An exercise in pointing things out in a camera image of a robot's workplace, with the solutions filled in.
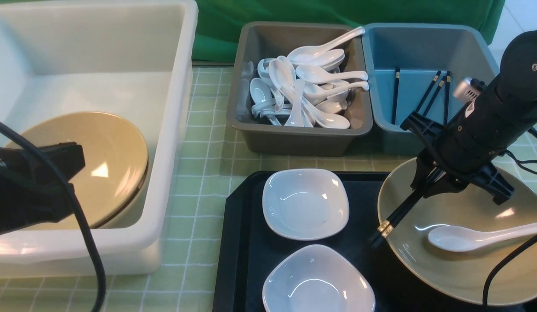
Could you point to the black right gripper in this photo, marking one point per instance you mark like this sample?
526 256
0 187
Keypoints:
454 158

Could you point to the white ceramic soup spoon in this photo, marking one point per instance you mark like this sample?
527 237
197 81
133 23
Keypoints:
461 239

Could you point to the tan noodle bowl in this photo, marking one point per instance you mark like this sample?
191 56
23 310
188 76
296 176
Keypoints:
462 275
115 155

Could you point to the white square dish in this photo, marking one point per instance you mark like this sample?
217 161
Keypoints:
316 278
305 204

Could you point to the white square dish front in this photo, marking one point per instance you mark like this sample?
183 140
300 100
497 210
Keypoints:
316 278

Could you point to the black chopstick pair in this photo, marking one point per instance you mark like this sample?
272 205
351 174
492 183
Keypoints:
397 216

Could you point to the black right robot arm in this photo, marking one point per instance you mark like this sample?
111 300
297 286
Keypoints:
507 107

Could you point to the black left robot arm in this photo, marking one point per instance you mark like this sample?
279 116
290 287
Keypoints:
29 192

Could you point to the tan noodle bowl in tub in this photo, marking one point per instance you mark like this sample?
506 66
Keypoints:
115 155

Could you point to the black chopstick in bin middle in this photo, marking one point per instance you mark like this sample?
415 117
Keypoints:
427 92

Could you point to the black chopstick in bin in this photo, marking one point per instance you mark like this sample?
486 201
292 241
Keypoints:
427 92
395 95
447 80

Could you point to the black chopstick in bin rightmost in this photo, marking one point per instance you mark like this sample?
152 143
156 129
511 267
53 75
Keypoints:
447 80

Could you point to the blue plastic chopstick bin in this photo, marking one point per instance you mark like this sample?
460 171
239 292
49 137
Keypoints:
419 50

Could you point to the black chopstick leftmost in bin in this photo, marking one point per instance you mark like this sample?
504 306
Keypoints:
395 95

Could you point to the white spoon front of pile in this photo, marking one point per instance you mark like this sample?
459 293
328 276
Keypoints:
325 120

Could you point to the white spoon of pile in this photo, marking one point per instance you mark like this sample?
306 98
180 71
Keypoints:
325 120
313 52

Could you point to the large white plastic tub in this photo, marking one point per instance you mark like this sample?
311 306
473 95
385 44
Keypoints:
114 76

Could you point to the white spoon top of pile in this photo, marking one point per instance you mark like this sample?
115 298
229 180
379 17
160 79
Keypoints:
313 52

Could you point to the green checkered table mat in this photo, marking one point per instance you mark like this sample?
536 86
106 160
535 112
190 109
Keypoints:
214 161

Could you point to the black plastic serving tray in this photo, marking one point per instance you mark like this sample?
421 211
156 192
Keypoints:
250 250

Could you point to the brown plastic spoon bin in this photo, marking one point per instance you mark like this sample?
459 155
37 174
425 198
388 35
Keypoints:
265 40

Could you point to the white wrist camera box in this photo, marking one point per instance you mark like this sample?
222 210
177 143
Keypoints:
469 89

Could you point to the white spoon lower right handle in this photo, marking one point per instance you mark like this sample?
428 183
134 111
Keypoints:
315 92

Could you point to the white spoon long handle right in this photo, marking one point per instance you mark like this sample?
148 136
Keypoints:
318 75

